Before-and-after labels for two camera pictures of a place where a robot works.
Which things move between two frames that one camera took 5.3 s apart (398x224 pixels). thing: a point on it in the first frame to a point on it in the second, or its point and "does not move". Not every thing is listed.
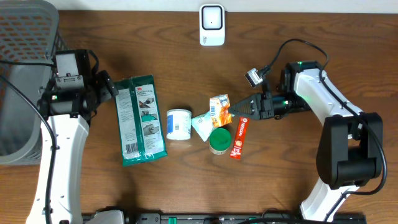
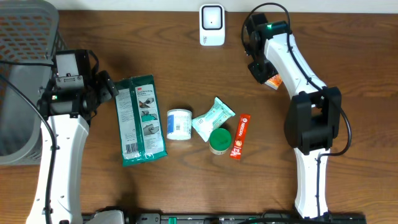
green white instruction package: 142,132 does not move
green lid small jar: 219,142 does not move
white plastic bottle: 178,124 does not move
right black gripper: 267,109 to 260,77
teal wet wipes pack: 203,124 does not move
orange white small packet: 220,109 to 274,81
